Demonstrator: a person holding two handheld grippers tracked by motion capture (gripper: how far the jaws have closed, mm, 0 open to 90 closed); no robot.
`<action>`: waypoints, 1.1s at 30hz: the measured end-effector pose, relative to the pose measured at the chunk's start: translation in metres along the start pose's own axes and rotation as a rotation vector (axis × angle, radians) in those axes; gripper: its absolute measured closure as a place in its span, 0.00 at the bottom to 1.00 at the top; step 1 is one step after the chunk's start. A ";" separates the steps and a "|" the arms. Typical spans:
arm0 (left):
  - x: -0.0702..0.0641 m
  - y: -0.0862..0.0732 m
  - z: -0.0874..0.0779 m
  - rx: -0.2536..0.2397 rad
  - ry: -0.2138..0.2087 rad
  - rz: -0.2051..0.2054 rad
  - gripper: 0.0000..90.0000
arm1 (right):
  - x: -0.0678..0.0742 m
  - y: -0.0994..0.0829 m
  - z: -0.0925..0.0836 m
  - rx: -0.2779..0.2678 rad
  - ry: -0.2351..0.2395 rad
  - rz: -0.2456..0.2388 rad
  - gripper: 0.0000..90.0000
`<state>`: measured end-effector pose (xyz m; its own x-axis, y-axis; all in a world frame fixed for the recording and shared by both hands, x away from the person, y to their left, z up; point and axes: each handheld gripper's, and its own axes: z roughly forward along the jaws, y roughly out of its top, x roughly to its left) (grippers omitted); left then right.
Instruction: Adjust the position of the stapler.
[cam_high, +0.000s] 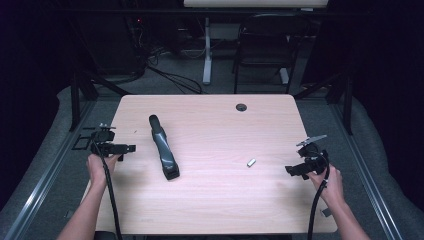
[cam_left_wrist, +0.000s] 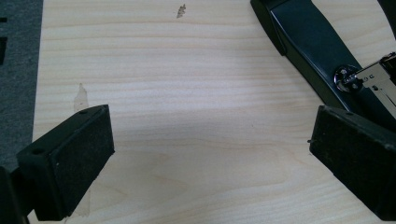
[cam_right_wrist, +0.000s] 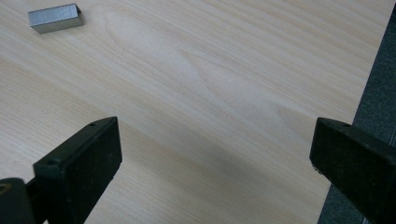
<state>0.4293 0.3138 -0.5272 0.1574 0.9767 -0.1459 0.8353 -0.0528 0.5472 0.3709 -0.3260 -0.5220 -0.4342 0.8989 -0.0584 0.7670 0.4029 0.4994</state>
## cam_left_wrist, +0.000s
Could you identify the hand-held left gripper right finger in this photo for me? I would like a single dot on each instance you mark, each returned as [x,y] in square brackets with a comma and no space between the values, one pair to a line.
[358,155]

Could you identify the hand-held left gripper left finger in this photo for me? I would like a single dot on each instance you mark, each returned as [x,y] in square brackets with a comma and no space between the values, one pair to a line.
[68,165]

